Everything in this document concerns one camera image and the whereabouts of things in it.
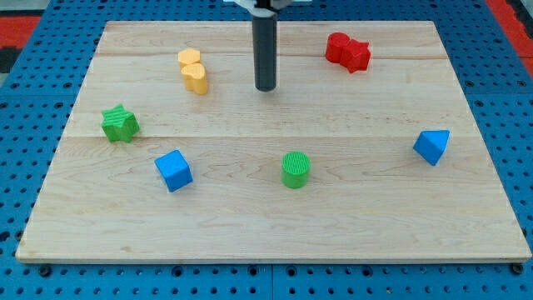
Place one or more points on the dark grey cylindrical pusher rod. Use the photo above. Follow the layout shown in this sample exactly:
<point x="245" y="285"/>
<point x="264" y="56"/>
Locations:
<point x="264" y="35"/>

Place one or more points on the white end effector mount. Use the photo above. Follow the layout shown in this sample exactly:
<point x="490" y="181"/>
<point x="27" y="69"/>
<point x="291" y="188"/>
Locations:
<point x="275" y="5"/>

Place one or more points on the red star block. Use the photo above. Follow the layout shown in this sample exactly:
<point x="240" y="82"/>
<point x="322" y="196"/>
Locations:
<point x="355" y="56"/>

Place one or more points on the green star block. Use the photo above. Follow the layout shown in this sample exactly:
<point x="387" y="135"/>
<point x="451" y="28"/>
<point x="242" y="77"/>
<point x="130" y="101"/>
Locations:
<point x="119" y="124"/>

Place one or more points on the red cylinder block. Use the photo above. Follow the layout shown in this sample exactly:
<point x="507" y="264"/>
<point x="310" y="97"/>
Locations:
<point x="335" y="44"/>

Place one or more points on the yellow hexagon block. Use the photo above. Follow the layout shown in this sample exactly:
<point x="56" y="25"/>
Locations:
<point x="188" y="56"/>

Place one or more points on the yellow heart block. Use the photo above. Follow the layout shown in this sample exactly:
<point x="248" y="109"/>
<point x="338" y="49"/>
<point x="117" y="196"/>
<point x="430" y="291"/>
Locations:
<point x="195" y="78"/>

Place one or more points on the green cylinder block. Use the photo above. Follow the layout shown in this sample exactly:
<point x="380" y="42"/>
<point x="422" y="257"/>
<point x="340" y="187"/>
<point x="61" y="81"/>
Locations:
<point x="295" y="168"/>

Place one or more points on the light wooden board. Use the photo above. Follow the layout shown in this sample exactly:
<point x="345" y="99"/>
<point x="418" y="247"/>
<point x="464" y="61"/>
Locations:
<point x="370" y="197"/>

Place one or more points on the blue cube block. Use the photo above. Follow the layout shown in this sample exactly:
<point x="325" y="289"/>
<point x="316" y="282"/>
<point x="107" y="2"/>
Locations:
<point x="174" y="170"/>

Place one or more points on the blue triangular prism block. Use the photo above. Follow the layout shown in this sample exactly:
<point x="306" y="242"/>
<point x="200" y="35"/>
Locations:
<point x="432" y="144"/>

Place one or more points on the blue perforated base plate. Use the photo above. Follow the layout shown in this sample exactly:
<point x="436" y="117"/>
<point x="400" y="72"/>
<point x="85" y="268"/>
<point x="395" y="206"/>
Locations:
<point x="38" y="95"/>

